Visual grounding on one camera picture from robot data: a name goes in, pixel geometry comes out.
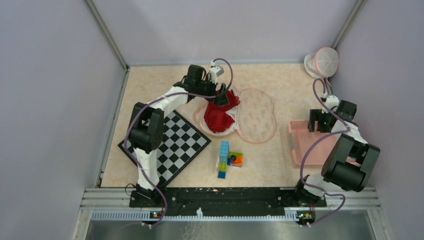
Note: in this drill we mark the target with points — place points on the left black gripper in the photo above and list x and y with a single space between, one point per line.
221 98

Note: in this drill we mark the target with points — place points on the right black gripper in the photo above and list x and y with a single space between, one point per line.
316 114

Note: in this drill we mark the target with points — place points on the red bra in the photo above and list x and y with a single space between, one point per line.
216 117

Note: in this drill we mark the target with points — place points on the pink plastic basket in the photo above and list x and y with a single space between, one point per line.
301 139

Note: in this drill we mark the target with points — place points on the white pink mesh laundry bag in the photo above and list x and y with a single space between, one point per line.
322 64

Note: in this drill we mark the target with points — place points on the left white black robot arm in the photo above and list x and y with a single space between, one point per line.
146 127

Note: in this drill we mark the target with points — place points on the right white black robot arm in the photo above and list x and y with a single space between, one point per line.
351 160

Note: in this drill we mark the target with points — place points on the colourful toy block stack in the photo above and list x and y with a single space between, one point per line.
227 158

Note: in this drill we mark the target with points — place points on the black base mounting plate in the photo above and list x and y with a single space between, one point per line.
223 201

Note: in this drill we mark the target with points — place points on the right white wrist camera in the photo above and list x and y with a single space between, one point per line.
330 101

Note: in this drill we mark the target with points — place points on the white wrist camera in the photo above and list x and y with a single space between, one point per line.
214 72
330 101

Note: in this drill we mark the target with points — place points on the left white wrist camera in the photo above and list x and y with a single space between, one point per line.
214 72

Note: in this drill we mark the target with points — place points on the aluminium frame rail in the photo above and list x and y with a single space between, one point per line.
113 204

